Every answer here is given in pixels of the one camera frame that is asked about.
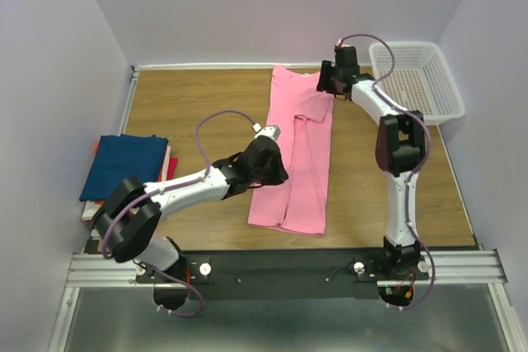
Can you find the pink t shirt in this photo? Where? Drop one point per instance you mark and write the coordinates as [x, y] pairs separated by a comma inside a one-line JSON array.
[[304, 117]]

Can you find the folded white t shirt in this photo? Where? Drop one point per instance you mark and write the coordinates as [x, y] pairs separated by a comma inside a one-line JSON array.
[[91, 207]]

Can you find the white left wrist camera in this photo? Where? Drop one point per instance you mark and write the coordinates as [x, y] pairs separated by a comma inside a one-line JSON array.
[[272, 132]]

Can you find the folded navy blue t shirt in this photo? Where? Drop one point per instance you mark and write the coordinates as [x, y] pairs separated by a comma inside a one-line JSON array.
[[95, 190]]

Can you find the white plastic basket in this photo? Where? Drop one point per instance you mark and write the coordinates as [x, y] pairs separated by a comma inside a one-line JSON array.
[[419, 79]]

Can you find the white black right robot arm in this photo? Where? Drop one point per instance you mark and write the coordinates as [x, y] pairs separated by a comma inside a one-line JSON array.
[[400, 152]]

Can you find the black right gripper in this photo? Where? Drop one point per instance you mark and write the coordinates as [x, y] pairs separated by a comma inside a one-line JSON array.
[[327, 68]]

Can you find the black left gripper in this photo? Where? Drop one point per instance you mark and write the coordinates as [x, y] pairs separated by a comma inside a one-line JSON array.
[[280, 175]]

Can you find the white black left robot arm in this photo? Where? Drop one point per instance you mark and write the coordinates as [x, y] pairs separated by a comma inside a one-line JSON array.
[[127, 221]]

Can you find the aluminium frame rail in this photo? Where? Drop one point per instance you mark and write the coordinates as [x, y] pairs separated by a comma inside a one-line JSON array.
[[293, 300]]

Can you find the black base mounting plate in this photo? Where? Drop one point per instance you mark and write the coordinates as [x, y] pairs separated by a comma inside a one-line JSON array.
[[282, 275]]

